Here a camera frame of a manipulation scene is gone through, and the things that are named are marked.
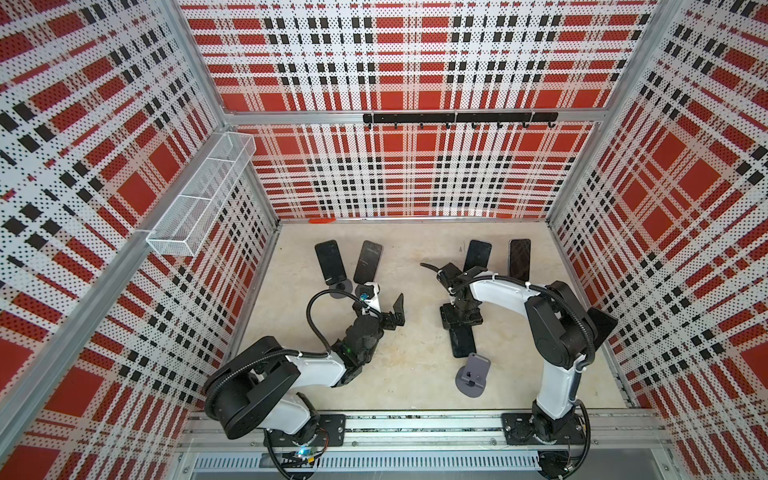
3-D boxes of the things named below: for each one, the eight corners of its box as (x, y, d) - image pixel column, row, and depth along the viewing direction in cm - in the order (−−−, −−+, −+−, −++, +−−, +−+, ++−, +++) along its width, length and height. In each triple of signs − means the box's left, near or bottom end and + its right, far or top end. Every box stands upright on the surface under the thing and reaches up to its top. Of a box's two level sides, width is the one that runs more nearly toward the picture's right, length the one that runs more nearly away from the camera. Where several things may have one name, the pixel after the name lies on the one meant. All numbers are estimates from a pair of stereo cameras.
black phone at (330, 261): (328, 293, 101) (318, 264, 88) (324, 274, 106) (314, 244, 94) (349, 287, 102) (342, 258, 90) (343, 268, 108) (336, 239, 95)
